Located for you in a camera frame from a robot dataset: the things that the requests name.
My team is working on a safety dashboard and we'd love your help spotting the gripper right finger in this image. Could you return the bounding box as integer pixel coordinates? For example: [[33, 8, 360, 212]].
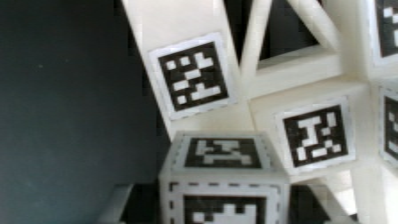
[[296, 184, 360, 224]]

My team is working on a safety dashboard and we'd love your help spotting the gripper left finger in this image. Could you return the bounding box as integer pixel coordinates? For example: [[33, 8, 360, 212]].
[[95, 184, 136, 224]]

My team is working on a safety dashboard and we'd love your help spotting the small white cube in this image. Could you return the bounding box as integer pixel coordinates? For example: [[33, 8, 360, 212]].
[[159, 131, 290, 224]]

